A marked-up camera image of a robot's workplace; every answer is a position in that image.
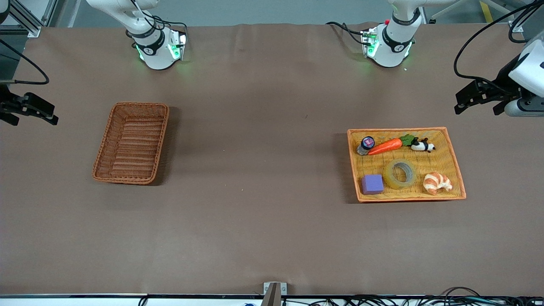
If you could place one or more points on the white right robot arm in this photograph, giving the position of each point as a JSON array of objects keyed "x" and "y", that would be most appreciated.
[{"x": 158, "y": 57}]

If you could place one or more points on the toy carrot with green leaves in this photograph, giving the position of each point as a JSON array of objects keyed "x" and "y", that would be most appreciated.
[{"x": 386, "y": 146}]

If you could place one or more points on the purple cube block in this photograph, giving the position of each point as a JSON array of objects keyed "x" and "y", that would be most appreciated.
[{"x": 372, "y": 185}]

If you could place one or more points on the small bottle with purple lid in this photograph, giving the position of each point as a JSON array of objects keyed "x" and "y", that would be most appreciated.
[{"x": 365, "y": 144}]

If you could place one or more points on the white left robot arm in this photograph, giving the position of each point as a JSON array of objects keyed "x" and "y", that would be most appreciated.
[{"x": 393, "y": 53}]

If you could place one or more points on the brown wicker basket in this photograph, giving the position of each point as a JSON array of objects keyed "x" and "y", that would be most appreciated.
[{"x": 131, "y": 146}]

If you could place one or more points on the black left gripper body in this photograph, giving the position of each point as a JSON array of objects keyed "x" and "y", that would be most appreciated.
[{"x": 500, "y": 83}]

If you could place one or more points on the yellowish clear tape roll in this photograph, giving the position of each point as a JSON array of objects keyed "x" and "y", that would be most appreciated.
[{"x": 389, "y": 177}]

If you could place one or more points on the toy croissant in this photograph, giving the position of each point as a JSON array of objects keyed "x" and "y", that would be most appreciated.
[{"x": 435, "y": 182}]

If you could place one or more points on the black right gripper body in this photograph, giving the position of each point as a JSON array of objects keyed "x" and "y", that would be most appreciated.
[{"x": 6, "y": 105}]

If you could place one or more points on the aluminium frame profile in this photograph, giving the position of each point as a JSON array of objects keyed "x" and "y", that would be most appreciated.
[{"x": 32, "y": 19}]

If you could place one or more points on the black and white panda toy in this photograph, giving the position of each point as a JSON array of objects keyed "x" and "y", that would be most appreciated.
[{"x": 420, "y": 146}]

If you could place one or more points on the orange wicker tray basket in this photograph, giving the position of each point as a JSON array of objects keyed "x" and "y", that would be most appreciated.
[{"x": 403, "y": 168}]

